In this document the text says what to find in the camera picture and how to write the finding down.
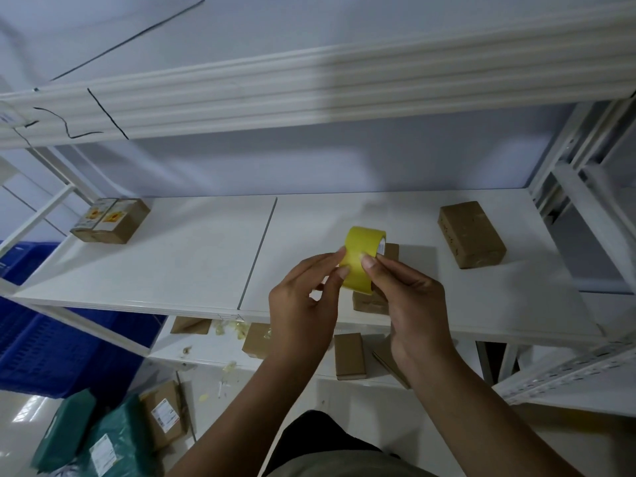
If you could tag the person's left hand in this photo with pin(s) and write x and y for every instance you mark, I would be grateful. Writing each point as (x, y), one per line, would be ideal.
(303, 317)

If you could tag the person's right hand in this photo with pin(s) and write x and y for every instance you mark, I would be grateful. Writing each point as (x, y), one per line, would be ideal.
(422, 317)

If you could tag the cardboard box with white label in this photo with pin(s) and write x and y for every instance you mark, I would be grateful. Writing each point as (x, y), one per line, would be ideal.
(367, 303)

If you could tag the yellow tape roll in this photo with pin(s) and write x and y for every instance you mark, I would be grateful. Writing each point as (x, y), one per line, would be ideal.
(360, 243)

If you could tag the plain brown cardboard box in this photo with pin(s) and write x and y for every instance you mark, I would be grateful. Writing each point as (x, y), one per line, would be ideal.
(472, 233)

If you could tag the white metal shelving rack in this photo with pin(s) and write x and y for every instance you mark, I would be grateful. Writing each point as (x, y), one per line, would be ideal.
(189, 253)

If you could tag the labelled box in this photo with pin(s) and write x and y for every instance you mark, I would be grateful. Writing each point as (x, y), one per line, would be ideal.
(126, 223)

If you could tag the cardboard box with printed label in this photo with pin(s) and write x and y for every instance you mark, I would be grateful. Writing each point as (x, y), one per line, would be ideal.
(87, 218)

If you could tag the person's left forearm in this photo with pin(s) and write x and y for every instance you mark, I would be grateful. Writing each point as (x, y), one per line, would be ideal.
(248, 422)

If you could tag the person's right forearm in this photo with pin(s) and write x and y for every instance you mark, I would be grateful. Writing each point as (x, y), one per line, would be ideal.
(487, 427)

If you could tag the person's dark trousers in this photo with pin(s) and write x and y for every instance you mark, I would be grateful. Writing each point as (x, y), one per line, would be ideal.
(318, 437)

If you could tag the person's olive shirt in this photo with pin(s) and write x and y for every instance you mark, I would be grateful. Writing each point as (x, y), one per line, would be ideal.
(348, 466)

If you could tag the floor cardboard parcel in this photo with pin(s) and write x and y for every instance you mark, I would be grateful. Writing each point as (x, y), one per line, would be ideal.
(166, 417)

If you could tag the green plastic mailer package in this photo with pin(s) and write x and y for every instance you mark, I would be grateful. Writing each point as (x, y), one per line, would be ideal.
(129, 437)
(64, 432)

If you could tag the blue plastic crate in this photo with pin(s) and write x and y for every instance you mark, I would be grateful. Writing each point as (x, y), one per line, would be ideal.
(59, 352)

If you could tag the yellow-edged white sticker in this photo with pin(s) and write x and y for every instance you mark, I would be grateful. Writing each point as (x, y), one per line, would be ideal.
(10, 116)

